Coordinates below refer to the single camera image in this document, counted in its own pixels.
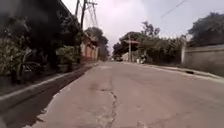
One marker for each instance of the vehicle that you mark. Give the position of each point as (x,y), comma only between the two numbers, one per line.
(118,59)

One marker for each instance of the red brick building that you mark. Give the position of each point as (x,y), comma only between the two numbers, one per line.
(89,50)

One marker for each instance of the leafy garden plants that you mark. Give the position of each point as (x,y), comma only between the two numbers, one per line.
(16,56)

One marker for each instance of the dark roadside gutter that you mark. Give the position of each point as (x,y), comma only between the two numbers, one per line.
(26,103)

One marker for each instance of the big dark tree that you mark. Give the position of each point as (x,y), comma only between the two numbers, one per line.
(210,30)

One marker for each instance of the grey concrete wall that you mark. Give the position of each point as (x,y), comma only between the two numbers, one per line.
(206,59)

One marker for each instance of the dark tall building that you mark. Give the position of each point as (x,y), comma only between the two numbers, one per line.
(36,16)

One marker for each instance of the concrete pavement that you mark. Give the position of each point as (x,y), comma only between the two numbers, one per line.
(186,70)

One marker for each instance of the pole with crossbar sign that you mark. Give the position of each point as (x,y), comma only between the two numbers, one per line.
(130,48)

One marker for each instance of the row of trees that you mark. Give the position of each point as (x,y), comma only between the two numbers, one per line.
(160,48)

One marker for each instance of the grey concrete road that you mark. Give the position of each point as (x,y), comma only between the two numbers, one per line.
(140,100)

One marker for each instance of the utility pole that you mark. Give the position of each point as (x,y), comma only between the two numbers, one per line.
(82,13)

